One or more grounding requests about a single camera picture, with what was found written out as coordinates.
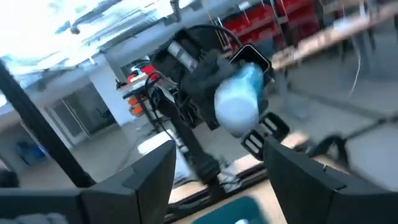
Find blue container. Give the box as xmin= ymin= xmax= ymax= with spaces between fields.
xmin=14 ymin=140 xmax=49 ymax=166

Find teal plastic bin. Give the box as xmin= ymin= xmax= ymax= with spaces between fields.
xmin=191 ymin=195 xmax=273 ymax=224

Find red storage bins rack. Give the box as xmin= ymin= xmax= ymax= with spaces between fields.
xmin=222 ymin=0 xmax=323 ymax=46

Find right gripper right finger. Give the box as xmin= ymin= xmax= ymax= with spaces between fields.
xmin=263 ymin=138 xmax=346 ymax=224

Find wooden workbench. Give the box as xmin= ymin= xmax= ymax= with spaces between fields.
xmin=270 ymin=1 xmax=398 ymax=72

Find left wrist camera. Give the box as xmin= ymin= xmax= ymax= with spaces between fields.
xmin=166 ymin=39 xmax=200 ymax=74

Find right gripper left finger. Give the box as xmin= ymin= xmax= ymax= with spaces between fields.
xmin=81 ymin=140 xmax=177 ymax=224

